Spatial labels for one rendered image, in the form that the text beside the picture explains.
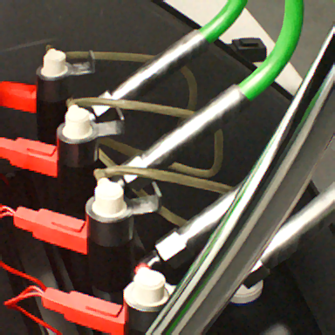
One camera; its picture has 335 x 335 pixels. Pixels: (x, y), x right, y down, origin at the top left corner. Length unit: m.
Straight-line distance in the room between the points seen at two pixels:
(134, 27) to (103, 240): 0.26
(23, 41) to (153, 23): 0.11
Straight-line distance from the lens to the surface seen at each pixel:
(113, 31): 0.88
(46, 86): 0.79
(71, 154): 0.73
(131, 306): 0.60
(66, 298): 0.64
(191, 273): 0.16
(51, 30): 0.86
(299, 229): 0.61
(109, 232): 0.66
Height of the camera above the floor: 1.52
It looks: 37 degrees down
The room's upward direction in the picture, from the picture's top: 2 degrees clockwise
